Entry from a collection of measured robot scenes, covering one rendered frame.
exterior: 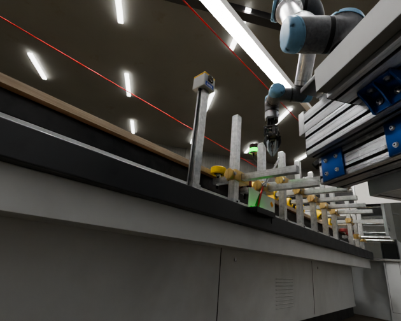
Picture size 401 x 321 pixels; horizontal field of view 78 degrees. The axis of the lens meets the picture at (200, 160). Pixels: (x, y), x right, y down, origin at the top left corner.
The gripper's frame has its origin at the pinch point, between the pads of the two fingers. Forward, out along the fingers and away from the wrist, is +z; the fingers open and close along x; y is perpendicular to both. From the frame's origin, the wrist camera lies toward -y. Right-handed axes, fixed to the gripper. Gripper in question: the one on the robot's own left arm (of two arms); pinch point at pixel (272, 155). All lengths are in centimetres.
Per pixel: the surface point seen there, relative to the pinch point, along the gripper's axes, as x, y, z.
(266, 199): -4.0, -5.2, 22.9
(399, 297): 101, -236, 74
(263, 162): -5.5, -3.3, 2.9
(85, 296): -51, 57, 69
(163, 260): -40, 29, 57
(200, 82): -24, 46, -16
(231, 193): -15.6, 20.0, 26.3
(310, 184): 17.3, 0.8, 16.8
